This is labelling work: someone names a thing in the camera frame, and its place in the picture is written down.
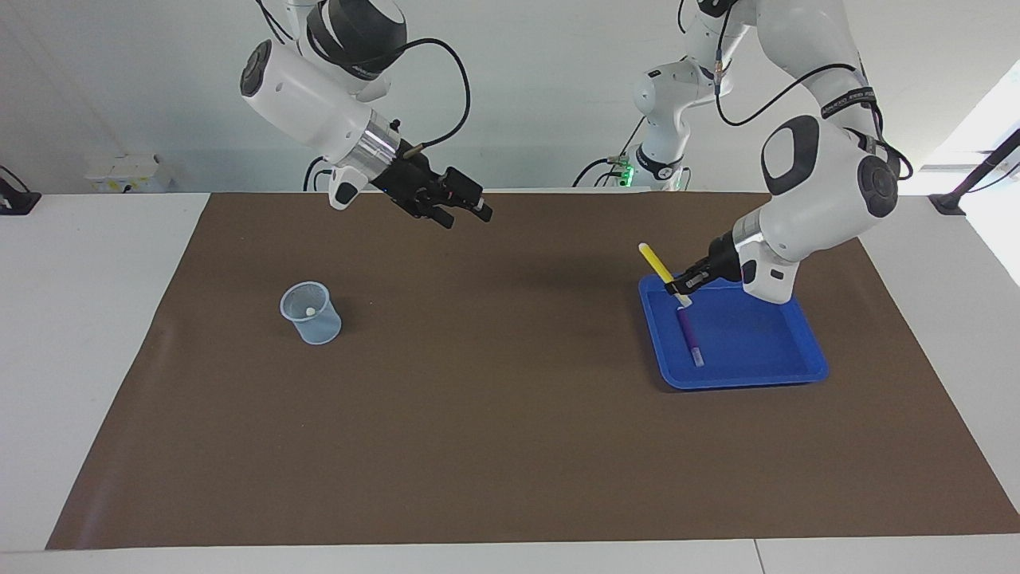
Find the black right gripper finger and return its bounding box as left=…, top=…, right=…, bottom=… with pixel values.
left=438, top=166, right=493, bottom=223
left=408, top=199, right=455, bottom=230

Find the yellow pen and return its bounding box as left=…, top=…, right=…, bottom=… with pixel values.
left=638, top=243, right=692, bottom=308

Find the purple pen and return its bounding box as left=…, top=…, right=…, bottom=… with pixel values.
left=676, top=307, right=705, bottom=368

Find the blue plastic tray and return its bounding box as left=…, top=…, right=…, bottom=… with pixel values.
left=637, top=269, right=830, bottom=391

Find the clear plastic cup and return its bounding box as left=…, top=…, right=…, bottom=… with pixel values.
left=279, top=281, right=343, bottom=346

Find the brown table mat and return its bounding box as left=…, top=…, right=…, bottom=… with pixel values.
left=45, top=191, right=1020, bottom=551

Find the black pole stand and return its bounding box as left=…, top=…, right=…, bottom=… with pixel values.
left=928, top=128, right=1020, bottom=216

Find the white power box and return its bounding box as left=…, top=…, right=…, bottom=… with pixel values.
left=85, top=154, right=172, bottom=194

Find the black table clamp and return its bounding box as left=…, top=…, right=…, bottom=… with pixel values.
left=0, top=166, right=42, bottom=216

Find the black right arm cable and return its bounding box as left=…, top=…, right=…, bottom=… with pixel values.
left=394, top=38, right=473, bottom=156

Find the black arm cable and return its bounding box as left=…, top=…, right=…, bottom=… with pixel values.
left=394, top=38, right=473, bottom=156
left=712, top=0, right=915, bottom=183

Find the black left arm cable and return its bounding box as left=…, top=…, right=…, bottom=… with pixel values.
left=712, top=0, right=915, bottom=183

